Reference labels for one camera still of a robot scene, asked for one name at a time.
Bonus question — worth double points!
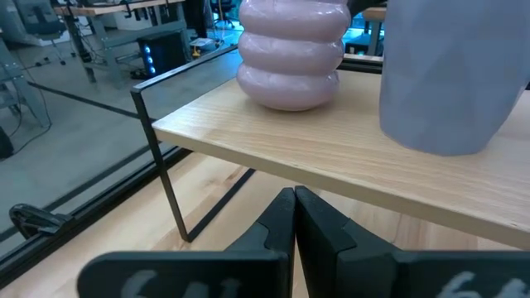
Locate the pink ribbed mug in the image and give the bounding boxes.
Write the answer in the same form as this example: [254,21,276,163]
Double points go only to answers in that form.
[235,0,353,113]

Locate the black metal table frame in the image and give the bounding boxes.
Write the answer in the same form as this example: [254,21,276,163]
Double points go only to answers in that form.
[0,52,384,291]

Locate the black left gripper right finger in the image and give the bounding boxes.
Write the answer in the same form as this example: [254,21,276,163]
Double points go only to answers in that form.
[294,185,530,298]

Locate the black cable clip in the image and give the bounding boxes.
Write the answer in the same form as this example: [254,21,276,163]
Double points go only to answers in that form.
[7,203,72,241]

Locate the wooden table with black legs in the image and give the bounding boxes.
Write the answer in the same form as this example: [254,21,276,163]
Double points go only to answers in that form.
[361,5,388,57]

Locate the wooden workbench with grey frame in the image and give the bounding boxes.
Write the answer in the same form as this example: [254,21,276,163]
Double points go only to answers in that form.
[52,0,188,84]

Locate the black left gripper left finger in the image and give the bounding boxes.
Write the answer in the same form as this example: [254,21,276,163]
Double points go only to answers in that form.
[76,186,297,298]

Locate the grey office chair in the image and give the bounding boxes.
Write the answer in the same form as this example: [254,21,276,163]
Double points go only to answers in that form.
[0,0,68,68]

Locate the black computer tower blue lights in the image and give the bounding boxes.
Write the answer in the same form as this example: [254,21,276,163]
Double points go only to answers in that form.
[136,28,192,79]

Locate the grey-blue faceted mug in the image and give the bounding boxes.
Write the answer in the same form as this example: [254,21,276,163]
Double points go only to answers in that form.
[378,0,530,157]

